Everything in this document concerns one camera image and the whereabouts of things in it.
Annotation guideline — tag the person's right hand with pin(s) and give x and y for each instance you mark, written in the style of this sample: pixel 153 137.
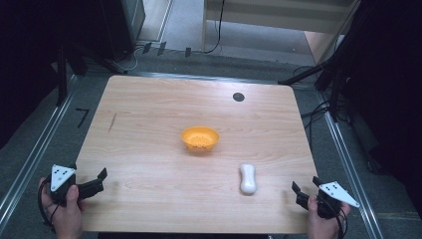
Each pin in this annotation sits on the person's right hand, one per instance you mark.
pixel 323 225

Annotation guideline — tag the orange plastic bowl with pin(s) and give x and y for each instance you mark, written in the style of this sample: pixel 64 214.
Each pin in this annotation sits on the orange plastic bowl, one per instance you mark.
pixel 200 137

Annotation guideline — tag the white peanut-shaped bottle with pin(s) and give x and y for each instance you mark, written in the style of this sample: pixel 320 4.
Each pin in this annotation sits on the white peanut-shaped bottle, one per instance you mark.
pixel 248 179

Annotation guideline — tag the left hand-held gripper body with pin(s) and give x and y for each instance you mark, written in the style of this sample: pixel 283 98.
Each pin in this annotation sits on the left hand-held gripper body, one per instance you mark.
pixel 87 189

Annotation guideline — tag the person's left hand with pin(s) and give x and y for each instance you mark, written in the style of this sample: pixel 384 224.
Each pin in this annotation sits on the person's left hand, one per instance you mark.
pixel 68 217

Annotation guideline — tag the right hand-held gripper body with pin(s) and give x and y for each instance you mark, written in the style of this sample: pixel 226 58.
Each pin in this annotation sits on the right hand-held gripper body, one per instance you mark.
pixel 335 195

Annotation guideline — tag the black metal stand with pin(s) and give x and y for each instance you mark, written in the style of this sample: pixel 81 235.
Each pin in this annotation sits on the black metal stand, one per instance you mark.
pixel 335 83
pixel 61 76

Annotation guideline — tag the dark round table grommet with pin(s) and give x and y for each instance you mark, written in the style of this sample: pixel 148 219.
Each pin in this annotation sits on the dark round table grommet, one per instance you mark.
pixel 238 97

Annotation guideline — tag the aluminium floor rail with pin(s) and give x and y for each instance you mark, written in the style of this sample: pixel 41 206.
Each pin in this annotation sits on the aluminium floor rail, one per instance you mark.
pixel 30 162
pixel 348 166

